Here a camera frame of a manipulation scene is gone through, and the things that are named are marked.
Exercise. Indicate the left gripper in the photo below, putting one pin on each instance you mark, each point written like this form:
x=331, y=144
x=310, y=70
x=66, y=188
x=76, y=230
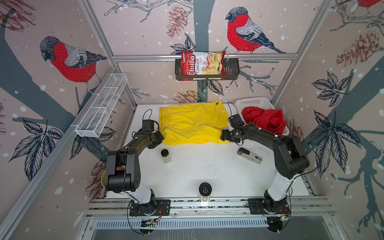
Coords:
x=160, y=138

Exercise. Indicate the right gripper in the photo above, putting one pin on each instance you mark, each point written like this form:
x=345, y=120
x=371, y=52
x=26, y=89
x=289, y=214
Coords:
x=223, y=136

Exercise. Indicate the yellow shorts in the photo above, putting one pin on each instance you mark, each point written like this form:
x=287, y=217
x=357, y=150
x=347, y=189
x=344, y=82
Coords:
x=195, y=123

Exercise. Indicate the white plastic basket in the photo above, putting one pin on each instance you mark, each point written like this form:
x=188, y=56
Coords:
x=259, y=102

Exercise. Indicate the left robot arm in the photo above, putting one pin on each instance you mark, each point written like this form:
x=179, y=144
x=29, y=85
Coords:
x=123, y=173

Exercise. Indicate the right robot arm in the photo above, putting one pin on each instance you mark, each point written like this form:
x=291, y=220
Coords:
x=289, y=155

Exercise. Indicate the red shorts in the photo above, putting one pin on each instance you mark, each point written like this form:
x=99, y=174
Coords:
x=269, y=120

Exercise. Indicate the grey stapler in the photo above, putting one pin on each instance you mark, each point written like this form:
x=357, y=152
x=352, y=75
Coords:
x=246, y=154

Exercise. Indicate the small black-lid jar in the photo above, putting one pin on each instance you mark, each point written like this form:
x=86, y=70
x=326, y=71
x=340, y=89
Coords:
x=166, y=156

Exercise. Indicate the yellow marker cup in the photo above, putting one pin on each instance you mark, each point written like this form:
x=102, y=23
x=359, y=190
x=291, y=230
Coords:
x=103, y=177

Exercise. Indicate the red chips bag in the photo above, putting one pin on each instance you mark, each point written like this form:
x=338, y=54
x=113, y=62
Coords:
x=202, y=63

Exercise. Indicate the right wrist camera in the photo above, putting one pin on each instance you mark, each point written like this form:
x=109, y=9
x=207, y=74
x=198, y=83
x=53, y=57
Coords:
x=236, y=121

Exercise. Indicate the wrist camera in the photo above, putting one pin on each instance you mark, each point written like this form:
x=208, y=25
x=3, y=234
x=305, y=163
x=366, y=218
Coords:
x=236, y=121
x=148, y=126

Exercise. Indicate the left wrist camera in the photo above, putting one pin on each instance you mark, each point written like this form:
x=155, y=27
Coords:
x=148, y=126

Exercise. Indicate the black round camera knob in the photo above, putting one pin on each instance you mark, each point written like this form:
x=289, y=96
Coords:
x=205, y=190

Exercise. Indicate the white wire mesh shelf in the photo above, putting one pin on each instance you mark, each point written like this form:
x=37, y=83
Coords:
x=99, y=112

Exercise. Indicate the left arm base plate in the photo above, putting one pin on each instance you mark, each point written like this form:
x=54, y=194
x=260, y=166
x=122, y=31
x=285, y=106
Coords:
x=158, y=208

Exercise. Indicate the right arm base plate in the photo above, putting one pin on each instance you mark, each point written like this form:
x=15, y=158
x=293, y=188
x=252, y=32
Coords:
x=260, y=206

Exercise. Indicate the black wall basket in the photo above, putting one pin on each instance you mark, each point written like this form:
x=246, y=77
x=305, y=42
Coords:
x=230, y=66

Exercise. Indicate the aluminium front rail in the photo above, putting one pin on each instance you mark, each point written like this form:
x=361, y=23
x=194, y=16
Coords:
x=297, y=206

